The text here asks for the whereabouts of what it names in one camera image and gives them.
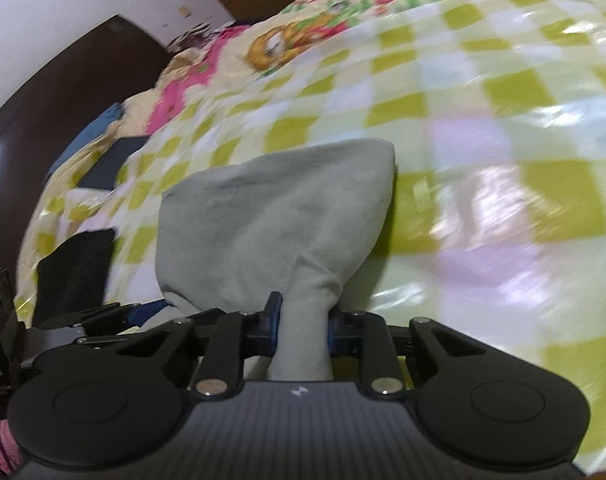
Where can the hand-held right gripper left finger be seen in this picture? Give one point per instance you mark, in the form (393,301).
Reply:
(270,332)

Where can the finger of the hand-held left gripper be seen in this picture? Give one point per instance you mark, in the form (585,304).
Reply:
(140,311)

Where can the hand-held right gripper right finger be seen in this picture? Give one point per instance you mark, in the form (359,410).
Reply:
(334,335)

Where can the grey-green pants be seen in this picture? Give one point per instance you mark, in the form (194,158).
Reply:
(283,220)

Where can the black folded cloth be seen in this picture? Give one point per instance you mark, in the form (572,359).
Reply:
(78,270)

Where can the dark blue folded cloth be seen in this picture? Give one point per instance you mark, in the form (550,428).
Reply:
(110,160)

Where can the dark wooden headboard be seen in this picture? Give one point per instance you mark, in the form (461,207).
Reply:
(58,90)

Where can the patterned cloth bundle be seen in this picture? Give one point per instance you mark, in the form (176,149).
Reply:
(195,35)

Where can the wall socket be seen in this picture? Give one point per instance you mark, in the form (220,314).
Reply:
(185,11)

